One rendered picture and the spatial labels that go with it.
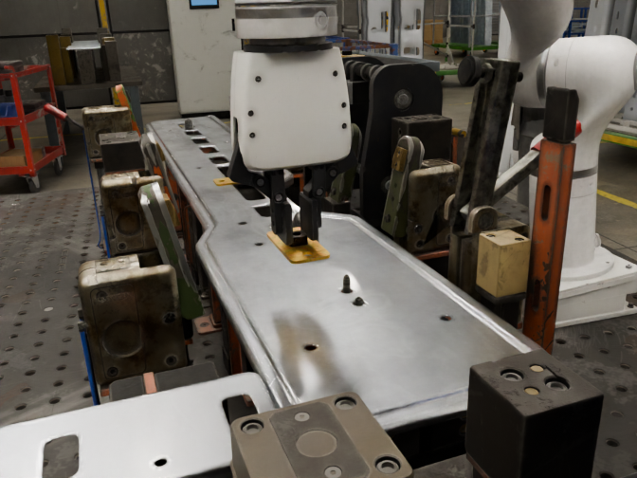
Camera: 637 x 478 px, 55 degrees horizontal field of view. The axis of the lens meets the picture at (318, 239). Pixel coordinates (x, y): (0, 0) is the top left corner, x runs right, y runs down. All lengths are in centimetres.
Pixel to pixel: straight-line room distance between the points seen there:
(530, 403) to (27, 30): 841
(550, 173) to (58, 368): 89
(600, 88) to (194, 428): 89
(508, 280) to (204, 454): 31
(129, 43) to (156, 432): 815
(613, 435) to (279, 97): 68
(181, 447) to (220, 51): 741
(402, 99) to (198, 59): 689
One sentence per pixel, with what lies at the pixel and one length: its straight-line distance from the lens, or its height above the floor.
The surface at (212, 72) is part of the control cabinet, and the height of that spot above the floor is 57.
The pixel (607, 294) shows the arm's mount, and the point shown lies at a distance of 126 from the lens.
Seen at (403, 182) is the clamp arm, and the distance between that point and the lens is 79.
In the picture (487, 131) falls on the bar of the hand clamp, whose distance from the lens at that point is 62.
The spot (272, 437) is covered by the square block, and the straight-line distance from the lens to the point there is 34.
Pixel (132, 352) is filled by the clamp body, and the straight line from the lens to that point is 63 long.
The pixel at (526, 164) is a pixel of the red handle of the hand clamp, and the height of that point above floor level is 111.
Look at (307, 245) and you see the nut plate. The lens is 58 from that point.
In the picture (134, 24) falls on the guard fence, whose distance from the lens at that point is 851.
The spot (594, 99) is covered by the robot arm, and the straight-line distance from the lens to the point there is 115.
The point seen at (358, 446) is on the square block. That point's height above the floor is 106.
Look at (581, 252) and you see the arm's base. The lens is 125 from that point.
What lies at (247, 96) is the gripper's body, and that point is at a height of 120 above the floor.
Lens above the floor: 127
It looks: 21 degrees down
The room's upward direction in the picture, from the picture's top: 2 degrees counter-clockwise
